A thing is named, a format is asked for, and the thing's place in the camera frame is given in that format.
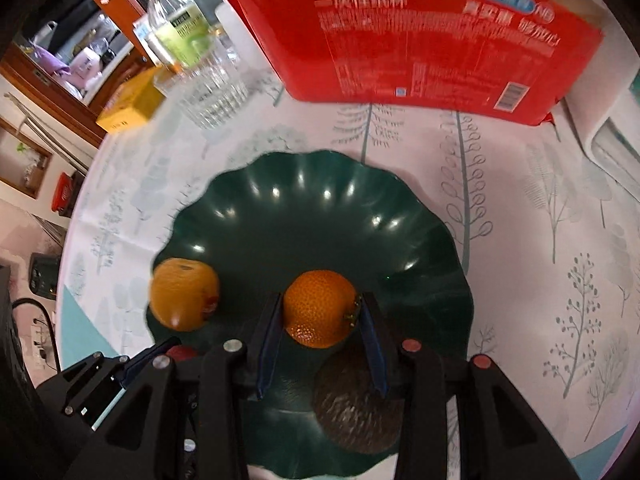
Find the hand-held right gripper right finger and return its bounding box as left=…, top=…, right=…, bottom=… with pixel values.
left=357, top=292, right=581, bottom=480

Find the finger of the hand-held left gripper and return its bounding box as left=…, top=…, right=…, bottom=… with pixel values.
left=60, top=342, right=168, bottom=418

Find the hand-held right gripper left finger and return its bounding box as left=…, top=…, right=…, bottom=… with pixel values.
left=65, top=292, right=284, bottom=480

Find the small mandarin orange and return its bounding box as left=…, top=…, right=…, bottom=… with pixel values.
left=282, top=269, right=362, bottom=350

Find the large orange with sticker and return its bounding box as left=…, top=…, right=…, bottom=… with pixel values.
left=149, top=257, right=221, bottom=332

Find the dark green scalloped dish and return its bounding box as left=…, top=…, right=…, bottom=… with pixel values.
left=150, top=149, right=475, bottom=480

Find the dark brown avocado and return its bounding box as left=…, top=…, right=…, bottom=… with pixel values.
left=312, top=345, right=406, bottom=455

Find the white power strip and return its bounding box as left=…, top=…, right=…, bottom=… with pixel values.
left=27, top=310, right=58, bottom=371

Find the black electronic device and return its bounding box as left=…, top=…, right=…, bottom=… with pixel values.
left=28, top=252, right=62, bottom=298

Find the tree print tablecloth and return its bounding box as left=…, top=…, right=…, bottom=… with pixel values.
left=56, top=0, right=640, bottom=480

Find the red basket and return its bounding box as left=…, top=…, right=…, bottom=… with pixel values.
left=51, top=172, right=76, bottom=217

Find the wooden framed picture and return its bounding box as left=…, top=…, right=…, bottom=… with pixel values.
left=0, top=117, right=53, bottom=198

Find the yellow flat box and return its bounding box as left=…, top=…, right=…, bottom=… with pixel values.
left=95, top=66, right=167, bottom=135

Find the clear glass tumbler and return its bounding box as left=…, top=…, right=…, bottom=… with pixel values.
left=154, top=55, right=249, bottom=130

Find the brown wooden cabinet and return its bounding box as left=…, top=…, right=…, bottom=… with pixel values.
left=0, top=0, right=161, bottom=148

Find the red paper cup package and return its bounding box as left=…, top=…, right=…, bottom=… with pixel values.
left=217, top=0, right=606, bottom=128

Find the green label bottle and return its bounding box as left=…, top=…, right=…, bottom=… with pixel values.
left=145, top=0, right=213, bottom=73

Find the black cable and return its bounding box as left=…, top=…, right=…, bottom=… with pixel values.
left=11, top=297, right=61, bottom=376

